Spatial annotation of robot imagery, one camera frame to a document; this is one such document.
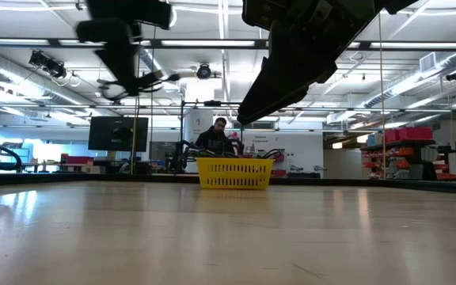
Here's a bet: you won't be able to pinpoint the black overhead camera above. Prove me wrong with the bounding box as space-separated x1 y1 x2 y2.
196 63 212 80

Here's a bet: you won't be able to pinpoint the silver ventilation duct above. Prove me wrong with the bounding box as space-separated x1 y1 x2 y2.
0 47 94 108

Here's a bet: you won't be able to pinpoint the thin black cable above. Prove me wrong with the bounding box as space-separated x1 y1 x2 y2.
96 70 182 102

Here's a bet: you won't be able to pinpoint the yellow hanging cord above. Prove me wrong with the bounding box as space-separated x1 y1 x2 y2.
130 94 140 175
378 15 386 179

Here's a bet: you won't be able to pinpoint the shelf with red bins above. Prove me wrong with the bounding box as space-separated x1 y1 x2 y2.
360 126 456 181

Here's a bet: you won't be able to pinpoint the black cable with red strap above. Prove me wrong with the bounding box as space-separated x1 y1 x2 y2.
261 148 285 162

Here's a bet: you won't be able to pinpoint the black monitor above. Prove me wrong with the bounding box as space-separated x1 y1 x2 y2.
88 116 150 153

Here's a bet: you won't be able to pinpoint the thick black curved cable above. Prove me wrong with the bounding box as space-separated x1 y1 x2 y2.
0 132 25 172

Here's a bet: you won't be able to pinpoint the red storage bin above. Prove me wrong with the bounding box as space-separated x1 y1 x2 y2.
384 127 434 143

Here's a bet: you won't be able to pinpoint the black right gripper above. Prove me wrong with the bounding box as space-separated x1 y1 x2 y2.
237 0 418 126

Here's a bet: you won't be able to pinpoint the yellow plastic basket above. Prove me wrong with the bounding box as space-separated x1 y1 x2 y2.
196 157 276 190

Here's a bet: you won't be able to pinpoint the black overhead frame beam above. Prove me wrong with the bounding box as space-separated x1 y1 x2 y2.
0 37 456 51

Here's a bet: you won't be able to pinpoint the red boxes on bench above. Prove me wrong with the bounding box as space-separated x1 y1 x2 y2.
60 154 94 165

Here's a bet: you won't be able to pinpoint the person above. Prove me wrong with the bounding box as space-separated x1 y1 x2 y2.
194 117 237 156

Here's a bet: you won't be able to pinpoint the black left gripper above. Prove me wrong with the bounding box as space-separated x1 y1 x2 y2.
75 0 173 96

